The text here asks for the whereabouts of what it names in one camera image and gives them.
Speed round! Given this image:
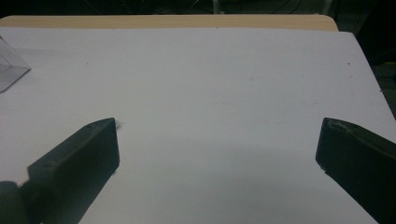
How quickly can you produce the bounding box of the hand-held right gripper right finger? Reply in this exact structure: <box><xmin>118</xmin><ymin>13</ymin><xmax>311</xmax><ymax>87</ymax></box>
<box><xmin>315</xmin><ymin>117</ymin><xmax>396</xmax><ymax>224</ymax></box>

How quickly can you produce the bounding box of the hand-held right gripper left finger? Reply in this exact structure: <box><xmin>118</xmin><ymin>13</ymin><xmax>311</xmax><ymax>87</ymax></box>
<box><xmin>19</xmin><ymin>118</ymin><xmax>120</xmax><ymax>224</ymax></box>

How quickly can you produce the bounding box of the clear plastic divided box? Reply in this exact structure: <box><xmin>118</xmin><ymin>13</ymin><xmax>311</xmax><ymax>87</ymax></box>
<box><xmin>0</xmin><ymin>35</ymin><xmax>32</xmax><ymax>93</ymax></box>

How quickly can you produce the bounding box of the white table cover sheet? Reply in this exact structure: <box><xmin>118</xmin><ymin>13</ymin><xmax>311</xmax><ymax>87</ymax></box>
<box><xmin>0</xmin><ymin>27</ymin><xmax>396</xmax><ymax>224</ymax></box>

